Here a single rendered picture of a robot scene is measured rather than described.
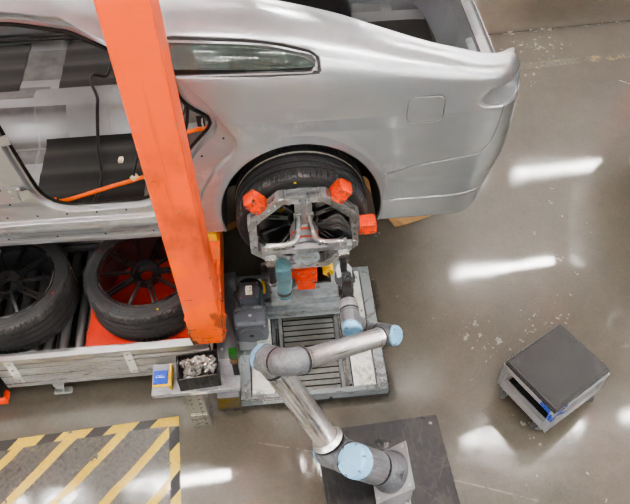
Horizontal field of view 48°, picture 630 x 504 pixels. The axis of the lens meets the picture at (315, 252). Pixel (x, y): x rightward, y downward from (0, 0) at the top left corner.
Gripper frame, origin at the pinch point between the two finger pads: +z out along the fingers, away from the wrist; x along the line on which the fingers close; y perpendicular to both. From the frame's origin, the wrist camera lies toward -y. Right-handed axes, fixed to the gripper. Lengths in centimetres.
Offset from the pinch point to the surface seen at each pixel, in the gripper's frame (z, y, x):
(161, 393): -40, 38, -92
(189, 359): -29, 27, -77
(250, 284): 22, 40, -47
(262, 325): -2, 44, -42
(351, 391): -29, 76, 2
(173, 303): 9, 33, -87
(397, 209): 33.3, 1.4, 32.0
